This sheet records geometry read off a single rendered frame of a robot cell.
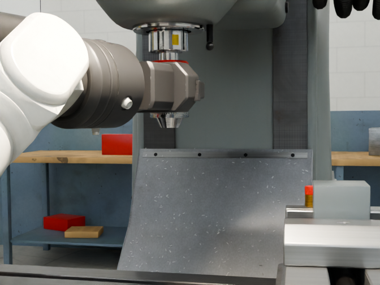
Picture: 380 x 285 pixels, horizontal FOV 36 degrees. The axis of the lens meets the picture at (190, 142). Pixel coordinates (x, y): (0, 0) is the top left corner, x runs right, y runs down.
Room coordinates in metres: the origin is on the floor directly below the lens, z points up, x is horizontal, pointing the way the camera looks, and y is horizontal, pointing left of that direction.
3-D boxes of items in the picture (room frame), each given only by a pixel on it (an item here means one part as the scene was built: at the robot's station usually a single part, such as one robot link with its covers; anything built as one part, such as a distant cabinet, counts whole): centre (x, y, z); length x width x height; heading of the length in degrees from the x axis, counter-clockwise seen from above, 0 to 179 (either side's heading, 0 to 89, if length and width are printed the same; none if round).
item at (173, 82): (0.64, 0.07, 1.23); 0.13 x 0.12 x 0.10; 58
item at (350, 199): (0.67, -0.17, 1.10); 0.06 x 0.05 x 0.06; 80
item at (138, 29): (0.71, 0.02, 1.31); 0.09 x 0.09 x 0.01
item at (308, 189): (0.72, -0.15, 1.10); 0.02 x 0.02 x 0.03
